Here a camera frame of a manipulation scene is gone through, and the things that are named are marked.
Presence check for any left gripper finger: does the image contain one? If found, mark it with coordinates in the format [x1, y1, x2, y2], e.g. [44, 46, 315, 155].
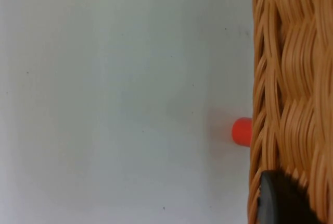
[257, 170, 322, 224]

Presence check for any brown wicker basket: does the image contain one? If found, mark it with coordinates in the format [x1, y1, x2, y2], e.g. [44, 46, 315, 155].
[246, 0, 333, 224]

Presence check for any red cylinder block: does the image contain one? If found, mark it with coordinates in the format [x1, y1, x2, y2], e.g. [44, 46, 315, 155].
[232, 117, 253, 146]

